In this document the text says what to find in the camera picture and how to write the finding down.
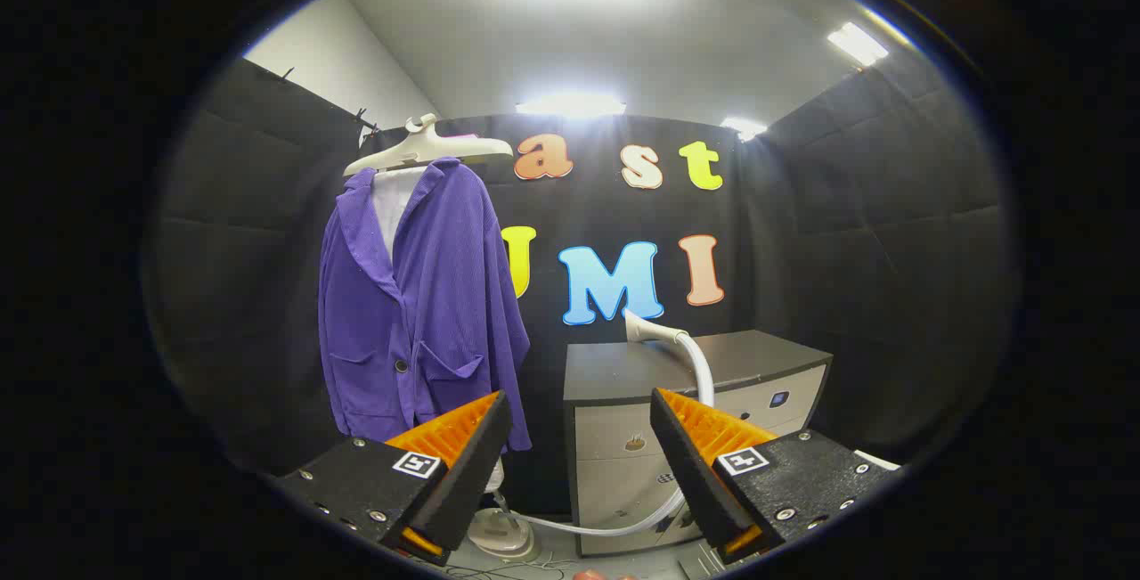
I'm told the long ceiling light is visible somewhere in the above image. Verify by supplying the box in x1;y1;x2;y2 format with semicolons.
515;92;627;120

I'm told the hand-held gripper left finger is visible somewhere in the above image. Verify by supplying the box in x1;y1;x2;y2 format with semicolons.
278;390;515;566

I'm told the white clothes hanger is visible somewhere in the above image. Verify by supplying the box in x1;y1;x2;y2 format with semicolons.
343;113;515;178

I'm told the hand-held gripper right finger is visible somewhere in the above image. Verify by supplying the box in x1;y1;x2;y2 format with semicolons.
649;388;902;566

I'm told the grey drawer cabinet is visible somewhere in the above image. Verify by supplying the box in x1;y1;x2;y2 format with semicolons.
563;329;835;558

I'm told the garment steamer base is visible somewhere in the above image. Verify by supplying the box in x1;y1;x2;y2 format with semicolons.
468;509;537;560

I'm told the rectangular ceiling light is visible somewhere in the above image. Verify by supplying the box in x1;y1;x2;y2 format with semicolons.
826;21;890;67

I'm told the black quilted side curtain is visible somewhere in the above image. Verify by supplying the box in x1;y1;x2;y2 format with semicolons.
147;57;384;474
757;45;1021;465

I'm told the purple jacket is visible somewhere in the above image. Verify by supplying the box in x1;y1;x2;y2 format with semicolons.
318;157;533;453

